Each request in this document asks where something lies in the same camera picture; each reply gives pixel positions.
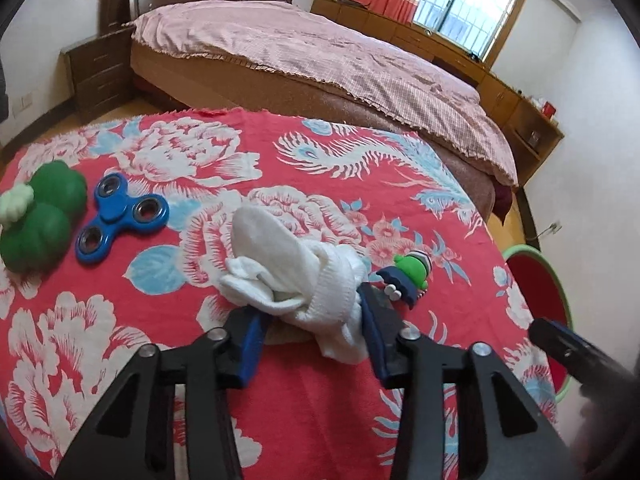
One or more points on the red box on cabinet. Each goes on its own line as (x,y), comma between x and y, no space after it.
(548,110)

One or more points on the long wooden cabinet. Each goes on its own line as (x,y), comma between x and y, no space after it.
(497,99)

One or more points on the green pumpkin toy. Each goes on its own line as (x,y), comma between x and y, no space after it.
(38,218)

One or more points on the pink bed quilt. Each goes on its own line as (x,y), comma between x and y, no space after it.
(277,37)

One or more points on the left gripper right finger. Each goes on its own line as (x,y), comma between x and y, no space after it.
(502,432)

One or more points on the green blue toy figure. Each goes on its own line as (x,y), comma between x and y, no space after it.
(406,279)

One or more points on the wooden corner shelf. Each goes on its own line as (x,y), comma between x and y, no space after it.
(532,138)

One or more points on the blue fidget spinner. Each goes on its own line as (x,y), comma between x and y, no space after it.
(116,212)

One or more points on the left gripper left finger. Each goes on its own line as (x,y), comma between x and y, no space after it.
(130,432)

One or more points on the bed base brown cover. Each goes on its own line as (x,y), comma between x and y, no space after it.
(180,83)

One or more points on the window with bars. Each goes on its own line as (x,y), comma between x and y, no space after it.
(477,27)

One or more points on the wall power socket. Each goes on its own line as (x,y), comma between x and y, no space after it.
(554,227)

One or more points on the red floral tablecloth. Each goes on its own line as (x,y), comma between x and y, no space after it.
(290,214)

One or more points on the white sock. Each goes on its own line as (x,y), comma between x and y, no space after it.
(308,284)

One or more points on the dark wooden nightstand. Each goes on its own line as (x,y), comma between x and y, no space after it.
(100,74)

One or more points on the red bin with green rim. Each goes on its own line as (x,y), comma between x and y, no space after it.
(536,292)

